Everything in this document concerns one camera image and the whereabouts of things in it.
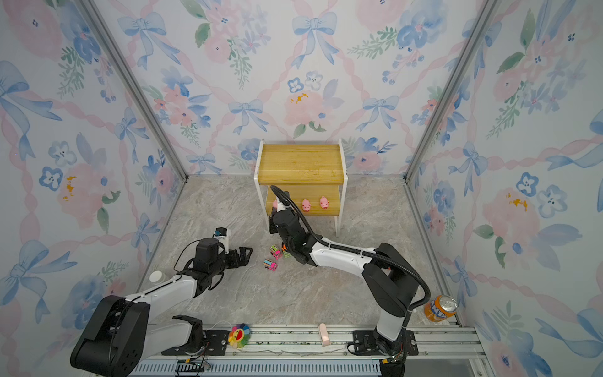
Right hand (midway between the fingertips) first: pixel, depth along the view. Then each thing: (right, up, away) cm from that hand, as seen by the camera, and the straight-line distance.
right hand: (275, 207), depth 84 cm
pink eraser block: (+17, -40, -11) cm, 44 cm away
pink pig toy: (+18, +2, +4) cm, 18 cm away
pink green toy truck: (-1, -18, +8) cm, 19 cm away
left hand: (-13, -16, +6) cm, 22 cm away
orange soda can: (+52, -30, -13) cm, 61 cm away
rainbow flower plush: (-10, -41, -9) cm, 43 cm away
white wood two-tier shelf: (+14, +11, -8) cm, 20 cm away
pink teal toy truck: (-3, -22, +4) cm, 22 cm away
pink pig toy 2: (0, +1, -1) cm, 1 cm away
